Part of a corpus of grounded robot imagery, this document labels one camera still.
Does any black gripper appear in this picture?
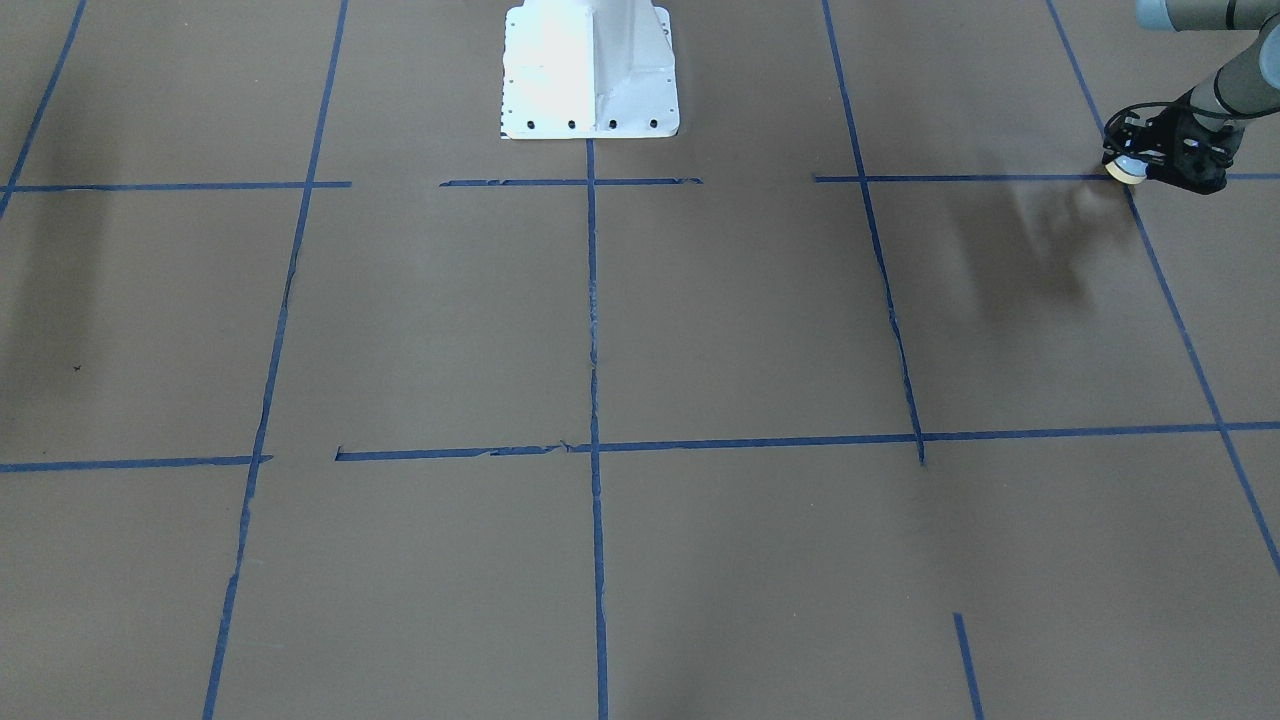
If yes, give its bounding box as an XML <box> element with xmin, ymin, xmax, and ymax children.
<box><xmin>1102</xmin><ymin>109</ymin><xmax>1236</xmax><ymax>195</ymax></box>

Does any blue cream desk bell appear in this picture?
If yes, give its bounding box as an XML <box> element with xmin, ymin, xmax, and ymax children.
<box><xmin>1103</xmin><ymin>154</ymin><xmax>1149</xmax><ymax>186</ymax></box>

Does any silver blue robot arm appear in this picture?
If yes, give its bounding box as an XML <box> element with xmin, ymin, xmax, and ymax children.
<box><xmin>1101</xmin><ymin>1</ymin><xmax>1279</xmax><ymax>195</ymax></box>

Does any white camera mast pedestal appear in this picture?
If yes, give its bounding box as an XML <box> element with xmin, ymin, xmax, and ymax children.
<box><xmin>500</xmin><ymin>1</ymin><xmax>681</xmax><ymax>141</ymax></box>

